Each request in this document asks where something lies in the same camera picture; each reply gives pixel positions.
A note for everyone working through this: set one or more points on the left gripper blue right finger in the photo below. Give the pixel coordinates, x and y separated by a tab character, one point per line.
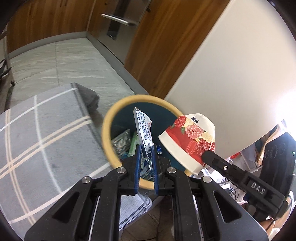
155	168

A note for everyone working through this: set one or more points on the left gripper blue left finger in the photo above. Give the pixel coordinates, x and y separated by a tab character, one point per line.
138	159

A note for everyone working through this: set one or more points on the small blue white sachet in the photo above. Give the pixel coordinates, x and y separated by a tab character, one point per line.
143	125

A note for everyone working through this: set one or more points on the red floral paper bowl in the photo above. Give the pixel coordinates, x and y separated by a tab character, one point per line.
188	138

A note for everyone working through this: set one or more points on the wooden kitchen cabinets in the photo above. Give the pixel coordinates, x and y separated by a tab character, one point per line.
154	40

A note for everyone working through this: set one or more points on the person's right hand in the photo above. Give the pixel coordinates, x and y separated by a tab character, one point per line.
271	227

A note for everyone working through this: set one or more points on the green white medicine box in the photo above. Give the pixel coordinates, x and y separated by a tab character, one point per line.
133	144

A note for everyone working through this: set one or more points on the teal bin with yellow rim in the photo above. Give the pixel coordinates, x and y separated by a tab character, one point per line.
120	118

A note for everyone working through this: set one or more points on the grey checked tablecloth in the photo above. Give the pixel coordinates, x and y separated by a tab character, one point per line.
48	143

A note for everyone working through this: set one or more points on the stainless steel oven drawers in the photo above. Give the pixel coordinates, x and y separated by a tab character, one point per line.
118	24

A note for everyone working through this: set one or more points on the stainless steel rack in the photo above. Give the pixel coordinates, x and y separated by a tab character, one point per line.
5	60

